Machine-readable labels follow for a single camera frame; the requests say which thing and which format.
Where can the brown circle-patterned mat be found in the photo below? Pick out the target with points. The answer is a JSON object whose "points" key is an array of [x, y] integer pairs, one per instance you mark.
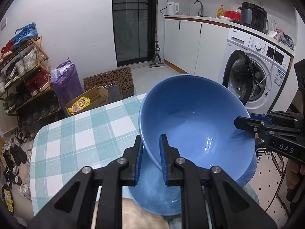
{"points": [[126, 81]]}

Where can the person's right hand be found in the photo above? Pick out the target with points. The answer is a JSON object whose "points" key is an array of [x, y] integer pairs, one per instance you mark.
{"points": [[293, 174]]}

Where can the white washing machine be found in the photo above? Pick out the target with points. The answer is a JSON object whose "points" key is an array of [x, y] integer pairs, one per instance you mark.
{"points": [[238, 40]]}

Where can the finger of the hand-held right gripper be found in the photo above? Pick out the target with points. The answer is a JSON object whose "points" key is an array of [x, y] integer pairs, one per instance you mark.
{"points": [[247, 124], [259, 117]]}

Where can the pile of bags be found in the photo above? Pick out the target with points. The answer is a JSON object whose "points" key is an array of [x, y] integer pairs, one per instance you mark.
{"points": [[283, 39]]}

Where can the floor mop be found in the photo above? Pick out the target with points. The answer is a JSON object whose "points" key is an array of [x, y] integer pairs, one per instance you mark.
{"points": [[157, 57]]}

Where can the black rice cooker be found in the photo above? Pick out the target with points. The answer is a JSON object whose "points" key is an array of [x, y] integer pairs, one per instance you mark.
{"points": [[252, 16]]}

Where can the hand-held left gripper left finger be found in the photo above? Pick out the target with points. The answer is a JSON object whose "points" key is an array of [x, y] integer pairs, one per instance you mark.
{"points": [[138, 159]]}

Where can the open cardboard box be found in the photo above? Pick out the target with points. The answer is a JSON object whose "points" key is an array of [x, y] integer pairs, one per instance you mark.
{"points": [[100, 97]]}

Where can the black white striped mat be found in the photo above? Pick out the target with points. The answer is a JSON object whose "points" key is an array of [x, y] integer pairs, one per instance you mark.
{"points": [[263, 150]]}

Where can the teal white checked tablecloth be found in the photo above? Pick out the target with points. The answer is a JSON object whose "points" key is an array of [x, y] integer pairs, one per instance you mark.
{"points": [[83, 143]]}

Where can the white dotted floor mat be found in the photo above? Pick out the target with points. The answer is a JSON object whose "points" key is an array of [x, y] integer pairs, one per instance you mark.
{"points": [[266, 183]]}

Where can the large cream plate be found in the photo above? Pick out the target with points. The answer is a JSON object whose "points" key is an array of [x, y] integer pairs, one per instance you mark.
{"points": [[143, 217]]}

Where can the metal faucet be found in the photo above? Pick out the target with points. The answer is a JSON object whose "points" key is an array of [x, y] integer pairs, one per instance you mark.
{"points": [[201, 8]]}

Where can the scattered dark and white shoes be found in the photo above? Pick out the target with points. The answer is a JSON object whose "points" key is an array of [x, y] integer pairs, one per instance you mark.
{"points": [[16, 155]]}

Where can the black glass door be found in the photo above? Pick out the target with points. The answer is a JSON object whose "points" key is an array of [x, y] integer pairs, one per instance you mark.
{"points": [[131, 28]]}

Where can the white electric kettle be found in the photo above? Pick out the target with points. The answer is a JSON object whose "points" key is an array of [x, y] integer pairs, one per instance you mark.
{"points": [[172, 9]]}

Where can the wooden shoe rack with shoes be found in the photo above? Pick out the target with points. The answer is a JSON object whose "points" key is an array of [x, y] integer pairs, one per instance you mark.
{"points": [[35, 82]]}

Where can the yellow packets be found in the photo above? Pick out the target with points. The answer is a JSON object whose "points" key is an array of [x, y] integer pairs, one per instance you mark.
{"points": [[7, 199]]}

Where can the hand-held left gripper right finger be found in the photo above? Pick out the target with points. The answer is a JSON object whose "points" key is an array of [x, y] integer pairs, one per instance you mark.
{"points": [[164, 159]]}

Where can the yellow bottle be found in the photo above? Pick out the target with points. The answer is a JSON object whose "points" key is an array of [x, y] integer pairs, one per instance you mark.
{"points": [[221, 13]]}

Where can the dark glossy sheet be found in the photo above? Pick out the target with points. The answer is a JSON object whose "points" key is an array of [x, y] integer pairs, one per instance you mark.
{"points": [[113, 91]]}

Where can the blue bowl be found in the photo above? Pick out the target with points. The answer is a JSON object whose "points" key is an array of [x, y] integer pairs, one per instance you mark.
{"points": [[154, 195], [190, 124]]}

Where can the white kitchen cabinet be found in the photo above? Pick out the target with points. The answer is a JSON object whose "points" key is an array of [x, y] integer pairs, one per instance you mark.
{"points": [[185, 43]]}

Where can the yellow snack packet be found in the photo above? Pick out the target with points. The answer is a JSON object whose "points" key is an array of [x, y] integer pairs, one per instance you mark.
{"points": [[79, 105]]}

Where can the cream trash bin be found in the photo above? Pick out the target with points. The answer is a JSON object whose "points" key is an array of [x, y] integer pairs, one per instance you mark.
{"points": [[22, 207]]}

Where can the red box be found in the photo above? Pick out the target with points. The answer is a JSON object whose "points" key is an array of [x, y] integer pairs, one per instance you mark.
{"points": [[232, 15]]}

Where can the purple plastic bag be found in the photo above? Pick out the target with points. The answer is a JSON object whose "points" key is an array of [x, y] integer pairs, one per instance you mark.
{"points": [[66, 85]]}

